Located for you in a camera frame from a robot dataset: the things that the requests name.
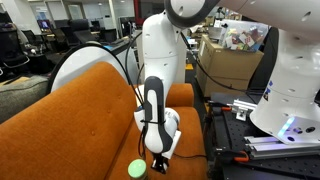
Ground small lit desk monitor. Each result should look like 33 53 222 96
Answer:
37 19 52 31

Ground aluminium rail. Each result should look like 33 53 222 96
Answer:
244 134 320 160

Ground white round disc black rim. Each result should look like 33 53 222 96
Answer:
46 41 141 96

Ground black fabric panel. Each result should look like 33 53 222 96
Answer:
248 26 279 94

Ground small aluminium bracket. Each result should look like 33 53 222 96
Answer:
231 99 258 122

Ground jar with green lid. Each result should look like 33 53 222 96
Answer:
127 158 149 180

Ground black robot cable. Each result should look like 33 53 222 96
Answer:
124 30 258 161

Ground clear bin of colourful items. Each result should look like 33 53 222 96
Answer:
219 19 270 53

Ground black perforated robot table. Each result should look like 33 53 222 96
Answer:
208 92 320 180

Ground black high-back office chair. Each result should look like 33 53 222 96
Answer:
69 18 98 44

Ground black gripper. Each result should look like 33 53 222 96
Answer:
151 151 169 175

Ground black clamp with orange handle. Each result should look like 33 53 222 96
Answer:
213 146 250 163
209 101 233 113

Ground large cardboard box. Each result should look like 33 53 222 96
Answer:
197 34 264 81

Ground orange fabric couch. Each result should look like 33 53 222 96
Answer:
0 61 209 180

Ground black lamp cable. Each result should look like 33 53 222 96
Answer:
173 152 208 160

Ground white flat panel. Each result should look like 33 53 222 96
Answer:
134 27 188 85

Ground grey fabric couch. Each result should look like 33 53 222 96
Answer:
0 75 50 125

